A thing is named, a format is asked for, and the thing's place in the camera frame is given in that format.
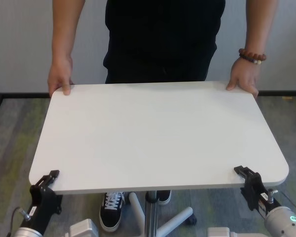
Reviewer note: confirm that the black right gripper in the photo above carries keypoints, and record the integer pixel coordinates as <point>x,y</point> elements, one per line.
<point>256,195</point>

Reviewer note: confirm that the black wall baseboard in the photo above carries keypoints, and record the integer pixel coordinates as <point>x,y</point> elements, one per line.
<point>24,94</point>

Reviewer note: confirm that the black shorts of person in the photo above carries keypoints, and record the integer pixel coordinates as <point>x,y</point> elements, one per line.
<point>148,77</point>

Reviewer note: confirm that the person's left hand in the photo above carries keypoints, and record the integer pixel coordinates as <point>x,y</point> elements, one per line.
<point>245,74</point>

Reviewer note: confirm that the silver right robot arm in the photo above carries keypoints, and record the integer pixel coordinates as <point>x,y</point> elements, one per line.
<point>283,222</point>

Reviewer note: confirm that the black shirt of person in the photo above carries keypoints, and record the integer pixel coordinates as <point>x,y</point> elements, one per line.
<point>162,32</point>

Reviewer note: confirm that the silver table pole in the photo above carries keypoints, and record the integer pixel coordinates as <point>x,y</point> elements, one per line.
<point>152,214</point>

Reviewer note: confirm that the small yellow floor object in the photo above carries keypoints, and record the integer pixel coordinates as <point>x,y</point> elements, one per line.
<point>287,98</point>

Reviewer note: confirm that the black table caster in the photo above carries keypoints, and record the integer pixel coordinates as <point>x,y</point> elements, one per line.
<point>191,220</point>

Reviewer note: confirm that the white rectangular table top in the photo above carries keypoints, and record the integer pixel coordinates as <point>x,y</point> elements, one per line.
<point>158,138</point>

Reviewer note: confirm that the person's right hand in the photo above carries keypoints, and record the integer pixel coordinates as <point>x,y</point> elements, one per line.
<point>60,74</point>

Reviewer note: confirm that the person's right black sneaker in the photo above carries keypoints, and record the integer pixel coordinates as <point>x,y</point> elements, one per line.
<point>112,212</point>

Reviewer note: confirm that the person's right forearm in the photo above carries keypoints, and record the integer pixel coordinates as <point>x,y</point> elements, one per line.
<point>66,29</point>

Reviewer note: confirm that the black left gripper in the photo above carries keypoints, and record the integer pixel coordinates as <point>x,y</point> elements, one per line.
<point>43,207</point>

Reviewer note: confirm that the person's left forearm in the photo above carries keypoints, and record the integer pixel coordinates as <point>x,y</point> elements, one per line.
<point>260,24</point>

